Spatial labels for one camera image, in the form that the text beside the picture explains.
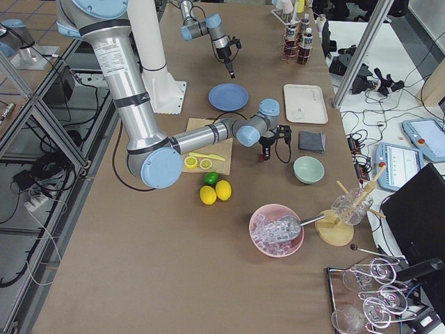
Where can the black tray with glasses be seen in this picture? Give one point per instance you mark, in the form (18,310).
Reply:
(364,306)

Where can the clear plastic ice cubes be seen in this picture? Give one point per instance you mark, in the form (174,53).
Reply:
(274,237)

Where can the mint green bowl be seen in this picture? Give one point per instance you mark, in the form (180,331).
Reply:
(308,170)

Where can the grey folded cloth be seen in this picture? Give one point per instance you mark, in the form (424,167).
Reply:
(311,141)

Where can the wooden cup stand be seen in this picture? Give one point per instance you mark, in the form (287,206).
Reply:
(334,231)

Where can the lower lemon half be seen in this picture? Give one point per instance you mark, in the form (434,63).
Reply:
(205,164)

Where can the aluminium frame post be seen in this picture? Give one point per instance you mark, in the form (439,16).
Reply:
(373,26)

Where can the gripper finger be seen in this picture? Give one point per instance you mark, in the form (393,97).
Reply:
(265,153)

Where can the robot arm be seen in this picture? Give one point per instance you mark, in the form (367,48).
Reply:
(126,40)
(211,25)

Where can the green lime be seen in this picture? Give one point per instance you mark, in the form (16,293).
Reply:
(211,178)

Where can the cream rabbit tray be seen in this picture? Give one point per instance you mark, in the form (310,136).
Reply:
(304,104)

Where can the lower left bottle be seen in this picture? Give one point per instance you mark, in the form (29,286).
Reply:
(290,45)

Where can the black laptop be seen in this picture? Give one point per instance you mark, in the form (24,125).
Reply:
(415,216)

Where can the yellow lemon near lime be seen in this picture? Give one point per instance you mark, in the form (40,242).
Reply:
(223,190)

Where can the metal ice scoop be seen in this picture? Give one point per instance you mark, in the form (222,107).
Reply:
(288,227)

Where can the yellow lemon front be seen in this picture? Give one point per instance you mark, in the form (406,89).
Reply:
(207,195)

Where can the blue plate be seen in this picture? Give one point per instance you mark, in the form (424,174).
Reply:
(228,97)

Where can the teach pendant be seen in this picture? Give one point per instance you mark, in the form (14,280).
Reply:
(428,136)
(401,164)

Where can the yellow plastic knife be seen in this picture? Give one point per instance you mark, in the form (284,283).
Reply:
(206,156)

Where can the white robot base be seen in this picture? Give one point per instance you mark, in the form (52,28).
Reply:
(166,94)

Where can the wooden cutting board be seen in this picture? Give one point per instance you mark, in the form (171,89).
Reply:
(222,149)

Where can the wine glass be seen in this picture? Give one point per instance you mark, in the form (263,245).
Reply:
(363,277)

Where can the clear glass mug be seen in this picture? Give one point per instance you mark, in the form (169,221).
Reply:
(352,207)

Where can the lower right bottle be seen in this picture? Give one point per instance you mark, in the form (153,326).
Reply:
(305,22)

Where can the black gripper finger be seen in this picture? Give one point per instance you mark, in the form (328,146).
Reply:
(230,69)

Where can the pink bowl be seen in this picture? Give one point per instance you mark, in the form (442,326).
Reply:
(295,243)

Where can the near teach pendant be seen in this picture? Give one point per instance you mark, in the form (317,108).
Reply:
(401,164)

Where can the far teach pendant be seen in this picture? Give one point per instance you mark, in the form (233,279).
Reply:
(428,136)

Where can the lemon half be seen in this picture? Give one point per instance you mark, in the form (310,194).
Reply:
(190,162)
(205,164)

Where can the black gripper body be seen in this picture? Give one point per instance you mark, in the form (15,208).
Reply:
(267,142)
(222,53)

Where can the copper wire bottle rack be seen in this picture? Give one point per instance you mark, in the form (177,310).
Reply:
(298,39)

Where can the upper lemon half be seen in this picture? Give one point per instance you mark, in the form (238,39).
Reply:
(190,162)

